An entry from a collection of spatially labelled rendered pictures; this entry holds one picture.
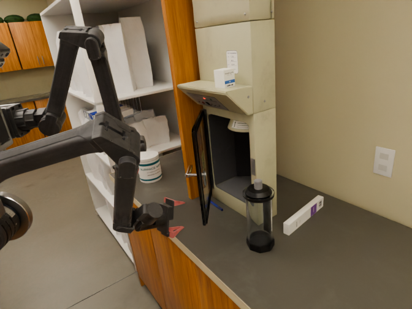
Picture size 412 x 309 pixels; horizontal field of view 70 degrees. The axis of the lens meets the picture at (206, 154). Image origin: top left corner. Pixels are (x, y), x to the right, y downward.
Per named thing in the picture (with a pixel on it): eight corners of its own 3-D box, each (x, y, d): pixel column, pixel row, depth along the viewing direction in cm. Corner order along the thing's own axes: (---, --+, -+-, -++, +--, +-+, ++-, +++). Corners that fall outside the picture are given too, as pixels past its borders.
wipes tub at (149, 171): (156, 171, 182) (152, 148, 176) (166, 178, 172) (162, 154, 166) (136, 178, 175) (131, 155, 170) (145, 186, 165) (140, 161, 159)
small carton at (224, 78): (225, 84, 107) (224, 67, 105) (235, 86, 103) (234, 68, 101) (214, 87, 104) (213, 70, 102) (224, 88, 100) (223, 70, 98)
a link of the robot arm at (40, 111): (34, 108, 117) (29, 116, 112) (60, 105, 117) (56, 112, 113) (43, 128, 122) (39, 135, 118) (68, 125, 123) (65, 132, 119)
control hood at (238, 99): (202, 103, 129) (199, 80, 126) (254, 114, 104) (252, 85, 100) (179, 108, 124) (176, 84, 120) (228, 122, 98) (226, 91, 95)
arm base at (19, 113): (26, 132, 122) (16, 103, 117) (46, 129, 122) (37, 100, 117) (16, 138, 114) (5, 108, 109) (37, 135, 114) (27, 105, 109)
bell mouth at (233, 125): (249, 117, 135) (249, 105, 133) (279, 124, 121) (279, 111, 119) (219, 127, 126) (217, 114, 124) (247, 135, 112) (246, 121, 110)
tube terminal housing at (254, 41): (249, 179, 160) (241, 24, 131) (298, 202, 134) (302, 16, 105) (212, 196, 147) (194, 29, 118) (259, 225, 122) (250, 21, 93)
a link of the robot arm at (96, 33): (65, 13, 99) (57, 21, 91) (106, 30, 104) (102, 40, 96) (44, 119, 122) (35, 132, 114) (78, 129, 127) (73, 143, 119)
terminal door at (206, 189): (211, 189, 144) (203, 108, 129) (205, 227, 116) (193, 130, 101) (209, 189, 144) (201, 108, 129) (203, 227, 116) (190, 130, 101)
